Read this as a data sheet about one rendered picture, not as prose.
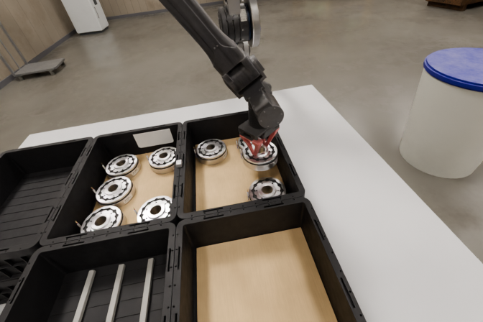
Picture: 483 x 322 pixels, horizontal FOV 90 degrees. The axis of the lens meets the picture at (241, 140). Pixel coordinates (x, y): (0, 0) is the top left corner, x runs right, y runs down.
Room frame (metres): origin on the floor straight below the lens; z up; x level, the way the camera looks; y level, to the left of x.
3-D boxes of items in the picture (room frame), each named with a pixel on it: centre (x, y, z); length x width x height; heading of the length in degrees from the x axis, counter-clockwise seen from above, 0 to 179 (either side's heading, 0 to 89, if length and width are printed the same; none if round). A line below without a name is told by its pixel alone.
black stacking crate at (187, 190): (0.53, 0.03, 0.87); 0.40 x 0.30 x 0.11; 5
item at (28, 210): (0.48, 0.63, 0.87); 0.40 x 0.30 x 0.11; 5
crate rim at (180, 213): (0.53, 0.03, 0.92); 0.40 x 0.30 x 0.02; 5
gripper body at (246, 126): (0.52, -0.05, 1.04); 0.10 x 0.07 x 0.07; 133
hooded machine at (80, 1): (6.91, 3.41, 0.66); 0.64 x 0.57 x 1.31; 95
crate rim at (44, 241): (0.50, 0.33, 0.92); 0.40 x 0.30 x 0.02; 5
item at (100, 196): (0.50, 0.39, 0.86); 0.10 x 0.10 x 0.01
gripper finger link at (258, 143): (0.51, -0.04, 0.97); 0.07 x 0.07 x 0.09; 43
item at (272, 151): (0.52, -0.05, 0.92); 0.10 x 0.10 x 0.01
